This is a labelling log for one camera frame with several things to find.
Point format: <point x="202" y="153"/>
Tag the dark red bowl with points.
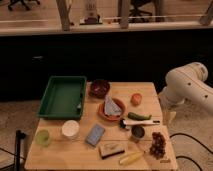
<point x="99" y="88"/>

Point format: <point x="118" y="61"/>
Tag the wooden block eraser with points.
<point x="110" y="149"/>

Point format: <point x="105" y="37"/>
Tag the office chair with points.
<point x="140" y="11"/>

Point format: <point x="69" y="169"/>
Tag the black stand pole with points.
<point x="18" y="138"/>

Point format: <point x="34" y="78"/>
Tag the blue sponge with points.
<point x="95" y="135"/>

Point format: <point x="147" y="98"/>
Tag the bunch of dark grapes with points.
<point x="157" y="148"/>

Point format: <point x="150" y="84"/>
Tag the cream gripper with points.
<point x="168" y="116"/>

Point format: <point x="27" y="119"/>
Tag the green plastic tray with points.
<point x="63" y="98"/>

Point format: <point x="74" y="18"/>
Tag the orange plate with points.
<point x="112" y="117"/>

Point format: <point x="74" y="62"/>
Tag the green cucumber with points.
<point x="138" y="117"/>

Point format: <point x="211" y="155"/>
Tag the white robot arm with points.
<point x="185" y="82"/>

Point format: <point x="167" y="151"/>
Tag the yellow banana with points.
<point x="130" y="158"/>

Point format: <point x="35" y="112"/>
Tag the white paper cup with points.
<point x="70" y="129"/>

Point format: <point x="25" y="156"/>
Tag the green plastic cup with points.
<point x="42" y="138"/>

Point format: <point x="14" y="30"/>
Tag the grey folded cloth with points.
<point x="111" y="108"/>

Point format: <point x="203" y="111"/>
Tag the orange apple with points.
<point x="136" y="99"/>

